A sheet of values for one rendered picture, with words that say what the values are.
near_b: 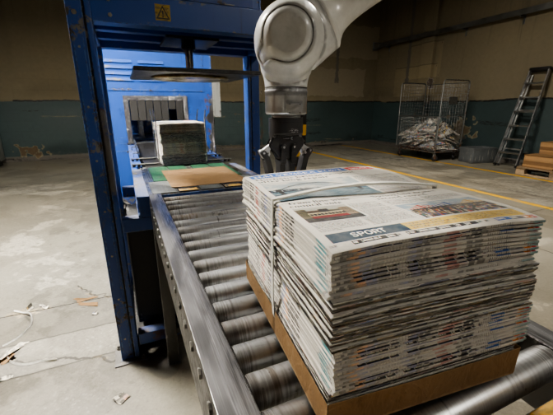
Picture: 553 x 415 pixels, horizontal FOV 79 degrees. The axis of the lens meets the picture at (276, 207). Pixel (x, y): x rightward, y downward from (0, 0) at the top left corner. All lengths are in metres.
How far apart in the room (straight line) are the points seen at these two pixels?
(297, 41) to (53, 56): 8.66
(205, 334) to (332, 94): 10.26
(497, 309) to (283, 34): 0.45
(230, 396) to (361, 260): 0.26
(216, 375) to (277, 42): 0.47
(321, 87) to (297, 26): 9.96
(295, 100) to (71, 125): 8.43
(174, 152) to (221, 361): 1.82
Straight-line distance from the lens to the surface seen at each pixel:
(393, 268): 0.37
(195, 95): 3.87
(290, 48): 0.52
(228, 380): 0.51
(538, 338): 0.71
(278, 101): 0.71
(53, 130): 9.06
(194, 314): 0.64
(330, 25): 0.57
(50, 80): 9.05
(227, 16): 1.59
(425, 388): 0.49
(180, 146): 2.25
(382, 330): 0.39
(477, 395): 0.56
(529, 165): 7.26
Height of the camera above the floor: 1.16
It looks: 17 degrees down
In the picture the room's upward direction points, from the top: straight up
